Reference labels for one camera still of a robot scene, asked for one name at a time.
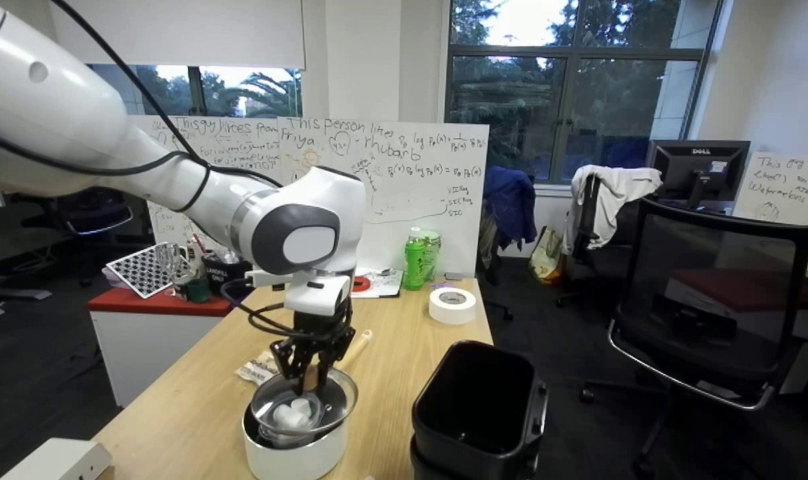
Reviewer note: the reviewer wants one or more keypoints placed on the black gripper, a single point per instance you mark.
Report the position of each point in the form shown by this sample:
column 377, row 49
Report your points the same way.
column 317, row 337

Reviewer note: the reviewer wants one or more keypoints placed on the clear glass pot lid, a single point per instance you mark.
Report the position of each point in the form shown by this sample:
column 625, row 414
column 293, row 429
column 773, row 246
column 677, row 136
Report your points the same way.
column 330, row 404

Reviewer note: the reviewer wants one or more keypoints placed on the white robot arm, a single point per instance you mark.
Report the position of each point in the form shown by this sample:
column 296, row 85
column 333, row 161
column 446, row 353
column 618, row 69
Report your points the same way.
column 82, row 122

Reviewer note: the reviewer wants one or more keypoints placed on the white lump inside pot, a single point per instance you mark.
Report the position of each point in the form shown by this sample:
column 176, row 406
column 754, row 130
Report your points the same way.
column 293, row 414

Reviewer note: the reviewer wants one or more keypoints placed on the dark green cup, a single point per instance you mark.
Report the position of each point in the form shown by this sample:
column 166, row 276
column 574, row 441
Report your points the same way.
column 198, row 289

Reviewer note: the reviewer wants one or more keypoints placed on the white tape roll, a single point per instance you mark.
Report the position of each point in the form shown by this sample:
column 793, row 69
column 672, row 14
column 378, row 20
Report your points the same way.
column 452, row 305

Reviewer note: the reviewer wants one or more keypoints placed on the green bottle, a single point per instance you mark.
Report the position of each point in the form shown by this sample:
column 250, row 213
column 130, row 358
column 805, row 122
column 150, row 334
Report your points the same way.
column 420, row 256

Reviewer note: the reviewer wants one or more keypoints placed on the black trash bin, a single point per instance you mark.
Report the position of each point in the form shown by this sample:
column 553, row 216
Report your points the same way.
column 477, row 400

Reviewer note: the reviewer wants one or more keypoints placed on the clear bag of clutter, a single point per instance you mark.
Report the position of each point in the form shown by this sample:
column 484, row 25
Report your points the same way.
column 190, row 258

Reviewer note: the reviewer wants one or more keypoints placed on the white cabinet with red top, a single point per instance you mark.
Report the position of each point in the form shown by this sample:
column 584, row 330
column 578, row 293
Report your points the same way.
column 145, row 346

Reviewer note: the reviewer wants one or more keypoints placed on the large scribbled whiteboard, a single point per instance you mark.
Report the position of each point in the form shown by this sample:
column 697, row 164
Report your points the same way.
column 393, row 186

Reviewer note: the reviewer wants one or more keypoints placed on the blue jacket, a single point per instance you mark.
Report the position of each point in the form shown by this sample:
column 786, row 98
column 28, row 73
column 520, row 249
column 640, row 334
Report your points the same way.
column 510, row 204

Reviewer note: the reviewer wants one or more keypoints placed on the yellow bag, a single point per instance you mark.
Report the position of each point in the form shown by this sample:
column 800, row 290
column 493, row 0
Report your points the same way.
column 549, row 256

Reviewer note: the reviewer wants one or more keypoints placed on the white power box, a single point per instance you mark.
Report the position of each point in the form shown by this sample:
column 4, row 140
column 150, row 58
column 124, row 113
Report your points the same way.
column 56, row 460

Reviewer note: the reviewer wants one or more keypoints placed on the white cloth on chair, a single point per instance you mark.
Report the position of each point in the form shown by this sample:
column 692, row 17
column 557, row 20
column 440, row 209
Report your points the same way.
column 610, row 201

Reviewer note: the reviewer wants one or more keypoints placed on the white window blind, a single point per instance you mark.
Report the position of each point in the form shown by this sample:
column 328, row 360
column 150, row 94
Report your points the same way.
column 180, row 29

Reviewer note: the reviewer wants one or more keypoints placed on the black mesh office chair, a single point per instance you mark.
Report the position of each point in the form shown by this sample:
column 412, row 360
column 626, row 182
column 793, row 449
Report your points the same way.
column 713, row 293

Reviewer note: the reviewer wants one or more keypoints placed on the black computer monitor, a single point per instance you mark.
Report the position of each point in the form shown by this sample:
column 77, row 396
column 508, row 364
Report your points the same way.
column 698, row 173

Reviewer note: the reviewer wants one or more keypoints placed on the small whiteboard with writing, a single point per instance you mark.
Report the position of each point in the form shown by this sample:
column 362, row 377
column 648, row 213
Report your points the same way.
column 785, row 186

